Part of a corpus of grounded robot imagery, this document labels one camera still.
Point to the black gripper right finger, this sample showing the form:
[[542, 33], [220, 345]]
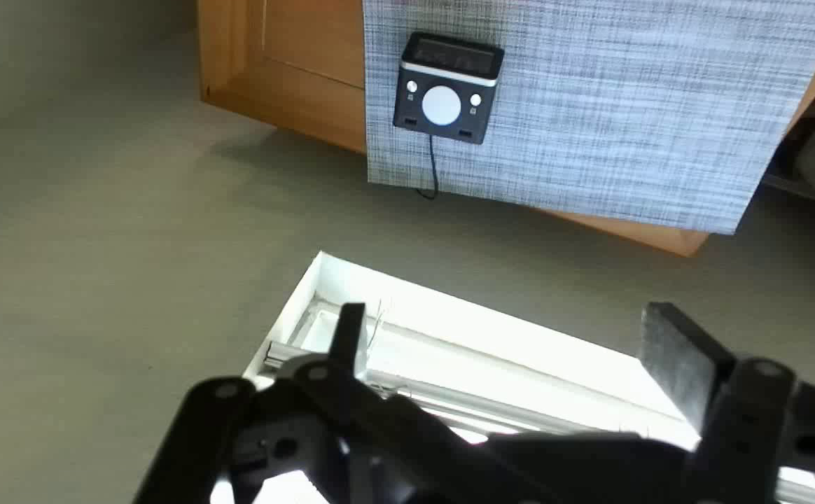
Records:
[[683, 359]]

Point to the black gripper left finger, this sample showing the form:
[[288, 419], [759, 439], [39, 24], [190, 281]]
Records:
[[347, 337]]

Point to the black clock radio gadget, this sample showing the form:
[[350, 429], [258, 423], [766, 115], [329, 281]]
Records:
[[445, 87]]

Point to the white window blinds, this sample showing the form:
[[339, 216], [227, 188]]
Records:
[[575, 416]]

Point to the grey woven placemat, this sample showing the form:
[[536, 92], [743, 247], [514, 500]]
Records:
[[638, 110]]

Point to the wooden table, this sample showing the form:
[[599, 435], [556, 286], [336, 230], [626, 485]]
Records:
[[300, 65]]

